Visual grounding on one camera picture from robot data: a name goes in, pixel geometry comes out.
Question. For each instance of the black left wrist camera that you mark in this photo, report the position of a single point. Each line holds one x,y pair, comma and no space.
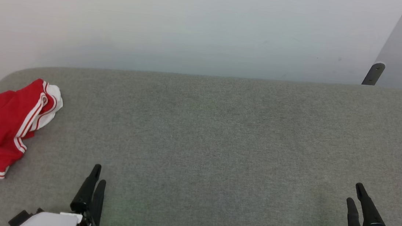
20,218

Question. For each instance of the dark grey metal bracket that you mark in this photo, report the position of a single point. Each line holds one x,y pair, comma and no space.
373,74

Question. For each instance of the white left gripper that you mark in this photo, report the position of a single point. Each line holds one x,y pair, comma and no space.
52,222

